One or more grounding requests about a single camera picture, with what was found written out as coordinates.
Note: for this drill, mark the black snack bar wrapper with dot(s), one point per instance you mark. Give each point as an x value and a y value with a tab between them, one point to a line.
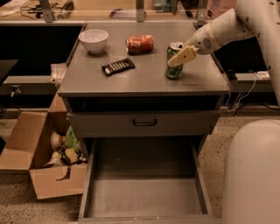
118	67

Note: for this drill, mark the red soda can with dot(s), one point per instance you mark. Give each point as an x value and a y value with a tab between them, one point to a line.
140	44

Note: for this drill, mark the closed grey top drawer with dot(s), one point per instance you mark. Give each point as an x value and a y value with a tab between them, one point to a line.
143	124

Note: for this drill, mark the pink box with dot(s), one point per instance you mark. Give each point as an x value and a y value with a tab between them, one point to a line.
215	8

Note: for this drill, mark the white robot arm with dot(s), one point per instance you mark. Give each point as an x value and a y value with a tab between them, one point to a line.
251	192

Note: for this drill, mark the cardboard box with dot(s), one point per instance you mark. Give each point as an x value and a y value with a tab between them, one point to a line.
29	148

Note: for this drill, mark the open grey middle drawer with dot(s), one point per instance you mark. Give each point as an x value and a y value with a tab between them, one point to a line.
145	180

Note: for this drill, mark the green chip bag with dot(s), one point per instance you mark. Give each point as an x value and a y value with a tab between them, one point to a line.
70	139

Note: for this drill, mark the white bowl in box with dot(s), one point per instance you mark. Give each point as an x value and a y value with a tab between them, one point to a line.
55	140

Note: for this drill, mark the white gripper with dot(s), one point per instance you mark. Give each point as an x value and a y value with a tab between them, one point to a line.
203	41

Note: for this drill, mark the grey drawer cabinet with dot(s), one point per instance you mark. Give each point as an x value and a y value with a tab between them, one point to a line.
145	88

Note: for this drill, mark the white power strip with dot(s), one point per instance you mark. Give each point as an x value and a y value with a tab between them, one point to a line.
263	75

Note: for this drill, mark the green soda can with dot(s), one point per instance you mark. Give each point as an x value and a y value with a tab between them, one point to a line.
174	72

